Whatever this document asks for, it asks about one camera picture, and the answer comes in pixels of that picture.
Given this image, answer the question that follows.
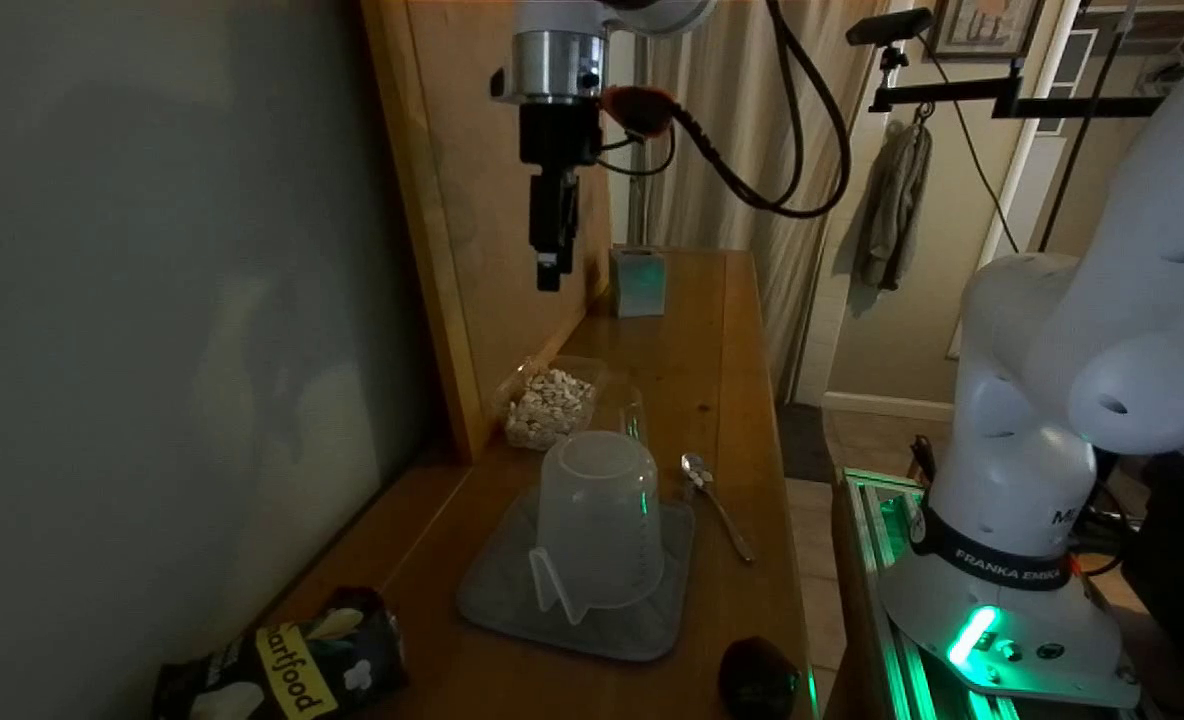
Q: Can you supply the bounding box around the black snack bag yellow label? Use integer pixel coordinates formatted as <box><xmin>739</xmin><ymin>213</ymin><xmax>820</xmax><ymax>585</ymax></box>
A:
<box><xmin>149</xmin><ymin>585</ymin><xmax>412</xmax><ymax>720</ymax></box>

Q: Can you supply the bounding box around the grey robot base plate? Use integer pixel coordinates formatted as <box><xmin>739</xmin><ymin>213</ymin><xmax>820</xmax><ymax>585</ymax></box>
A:
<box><xmin>879</xmin><ymin>553</ymin><xmax>1146</xmax><ymax>712</ymax></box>

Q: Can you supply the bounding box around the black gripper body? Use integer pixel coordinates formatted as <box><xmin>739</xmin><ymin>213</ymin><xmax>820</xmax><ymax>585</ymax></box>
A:
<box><xmin>520</xmin><ymin>99</ymin><xmax>609</xmax><ymax>258</ymax></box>

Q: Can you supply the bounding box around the black wrist camera orange plug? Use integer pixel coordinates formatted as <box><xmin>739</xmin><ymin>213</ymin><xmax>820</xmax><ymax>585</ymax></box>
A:
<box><xmin>599</xmin><ymin>86</ymin><xmax>685</xmax><ymax>142</ymax></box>

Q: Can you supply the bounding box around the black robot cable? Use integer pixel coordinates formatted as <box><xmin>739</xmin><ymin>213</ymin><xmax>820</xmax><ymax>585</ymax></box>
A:
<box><xmin>597</xmin><ymin>0</ymin><xmax>856</xmax><ymax>226</ymax></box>

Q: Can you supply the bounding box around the green lit aluminium rail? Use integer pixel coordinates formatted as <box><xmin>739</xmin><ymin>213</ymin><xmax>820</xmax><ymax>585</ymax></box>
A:
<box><xmin>827</xmin><ymin>466</ymin><xmax>1025</xmax><ymax>720</ymax></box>

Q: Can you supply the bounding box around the small teal box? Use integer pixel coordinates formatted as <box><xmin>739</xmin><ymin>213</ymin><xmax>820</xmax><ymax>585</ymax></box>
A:
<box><xmin>609</xmin><ymin>239</ymin><xmax>674</xmax><ymax>321</ymax></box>

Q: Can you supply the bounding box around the framed wall picture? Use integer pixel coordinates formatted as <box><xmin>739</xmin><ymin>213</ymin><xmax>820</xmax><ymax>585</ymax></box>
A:
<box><xmin>927</xmin><ymin>0</ymin><xmax>1048</xmax><ymax>66</ymax></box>

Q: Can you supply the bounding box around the beige curtain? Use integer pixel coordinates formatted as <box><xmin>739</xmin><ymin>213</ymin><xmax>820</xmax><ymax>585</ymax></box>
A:
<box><xmin>636</xmin><ymin>0</ymin><xmax>889</xmax><ymax>404</ymax></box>

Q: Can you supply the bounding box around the metal spoon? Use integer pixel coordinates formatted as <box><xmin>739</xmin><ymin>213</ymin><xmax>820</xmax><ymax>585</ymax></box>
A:
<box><xmin>676</xmin><ymin>450</ymin><xmax>760</xmax><ymax>573</ymax></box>

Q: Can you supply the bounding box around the grey square tray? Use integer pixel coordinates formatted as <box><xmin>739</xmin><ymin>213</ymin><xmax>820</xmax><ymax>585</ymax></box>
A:
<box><xmin>454</xmin><ymin>494</ymin><xmax>702</xmax><ymax>670</ymax></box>

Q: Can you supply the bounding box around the black metal bracket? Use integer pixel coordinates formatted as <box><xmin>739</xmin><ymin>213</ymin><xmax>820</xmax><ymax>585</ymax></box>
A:
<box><xmin>867</xmin><ymin>58</ymin><xmax>1137</xmax><ymax>124</ymax></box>

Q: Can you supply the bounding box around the grey hanging jacket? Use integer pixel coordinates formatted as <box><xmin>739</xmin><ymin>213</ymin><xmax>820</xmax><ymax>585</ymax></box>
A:
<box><xmin>843</xmin><ymin>111</ymin><xmax>935</xmax><ymax>321</ymax></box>

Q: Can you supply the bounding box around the clear drinking glass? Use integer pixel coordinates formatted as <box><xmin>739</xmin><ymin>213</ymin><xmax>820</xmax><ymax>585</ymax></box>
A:
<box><xmin>587</xmin><ymin>375</ymin><xmax>651</xmax><ymax>451</ymax></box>

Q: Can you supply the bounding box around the clear plastic measuring jar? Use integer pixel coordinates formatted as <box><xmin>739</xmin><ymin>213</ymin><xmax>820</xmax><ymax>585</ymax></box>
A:
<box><xmin>523</xmin><ymin>429</ymin><xmax>669</xmax><ymax>629</ymax></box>

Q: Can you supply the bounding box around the black round object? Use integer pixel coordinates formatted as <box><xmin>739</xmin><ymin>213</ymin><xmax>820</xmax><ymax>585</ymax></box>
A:
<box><xmin>715</xmin><ymin>636</ymin><xmax>804</xmax><ymax>720</ymax></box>

